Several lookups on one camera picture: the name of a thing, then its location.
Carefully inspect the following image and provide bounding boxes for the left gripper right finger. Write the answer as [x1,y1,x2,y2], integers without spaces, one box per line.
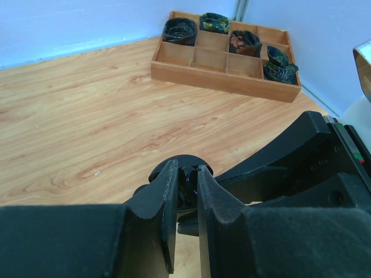
[198,166,370,277]

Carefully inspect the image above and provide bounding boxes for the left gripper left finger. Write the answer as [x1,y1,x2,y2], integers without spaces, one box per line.
[1,160,178,277]

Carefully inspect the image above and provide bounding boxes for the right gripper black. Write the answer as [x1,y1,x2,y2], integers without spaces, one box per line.
[176,110,371,237]

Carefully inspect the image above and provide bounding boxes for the black earbud small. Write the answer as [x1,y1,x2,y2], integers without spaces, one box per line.
[179,166,197,199]

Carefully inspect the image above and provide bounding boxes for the blue green swirl cup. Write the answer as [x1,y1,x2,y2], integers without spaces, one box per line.
[263,46,299,85]

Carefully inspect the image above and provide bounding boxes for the dark red swirl cup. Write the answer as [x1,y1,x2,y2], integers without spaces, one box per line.
[229,30,262,58]

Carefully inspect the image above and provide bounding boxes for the wooden compartment tray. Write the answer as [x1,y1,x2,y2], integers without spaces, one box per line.
[151,21,301,103]

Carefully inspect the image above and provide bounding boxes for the dark swirl cup far left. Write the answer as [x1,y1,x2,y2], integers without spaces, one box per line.
[162,17,198,46]

